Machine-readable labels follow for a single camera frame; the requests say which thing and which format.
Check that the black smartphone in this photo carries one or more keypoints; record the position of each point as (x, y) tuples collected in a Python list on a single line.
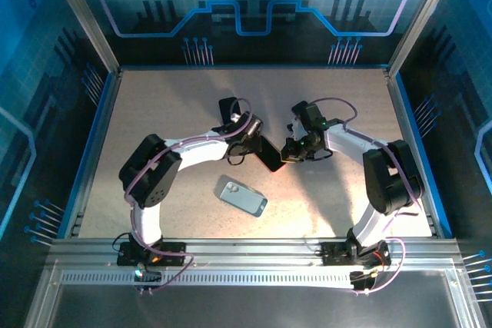
[(271, 157), (227, 107)]

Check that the blue-grey phone case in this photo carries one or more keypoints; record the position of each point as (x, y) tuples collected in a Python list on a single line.
[(243, 199)]

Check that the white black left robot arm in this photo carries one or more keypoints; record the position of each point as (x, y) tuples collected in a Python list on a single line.
[(200, 151)]

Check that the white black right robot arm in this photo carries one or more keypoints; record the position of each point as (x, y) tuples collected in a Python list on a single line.
[(367, 224)]

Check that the thin blue table edge strip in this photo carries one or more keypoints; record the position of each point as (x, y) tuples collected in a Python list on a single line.
[(250, 68)]

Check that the small controller box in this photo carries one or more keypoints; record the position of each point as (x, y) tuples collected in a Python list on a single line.
[(363, 280), (143, 274)]

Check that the dark steel plate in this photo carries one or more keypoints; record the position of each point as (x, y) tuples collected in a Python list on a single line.
[(250, 309)]

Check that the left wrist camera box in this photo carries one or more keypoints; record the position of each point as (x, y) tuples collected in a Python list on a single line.
[(253, 127)]

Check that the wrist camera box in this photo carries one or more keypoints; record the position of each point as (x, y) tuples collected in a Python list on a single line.
[(315, 114), (253, 127)]

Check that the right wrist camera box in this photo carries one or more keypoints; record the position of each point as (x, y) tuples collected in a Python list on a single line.
[(315, 114)]

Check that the aluminium side rail blue trim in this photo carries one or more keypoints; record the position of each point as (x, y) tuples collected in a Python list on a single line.
[(98, 128), (403, 105)]

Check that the wide aluminium frame rail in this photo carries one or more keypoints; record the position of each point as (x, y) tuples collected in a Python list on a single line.
[(250, 253)]

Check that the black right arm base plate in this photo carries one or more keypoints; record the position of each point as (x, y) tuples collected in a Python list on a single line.
[(334, 253)]

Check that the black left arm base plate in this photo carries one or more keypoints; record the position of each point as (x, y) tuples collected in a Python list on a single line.
[(175, 250)]

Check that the aluminium frame post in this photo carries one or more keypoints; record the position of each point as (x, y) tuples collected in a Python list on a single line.
[(419, 17), (85, 17)]

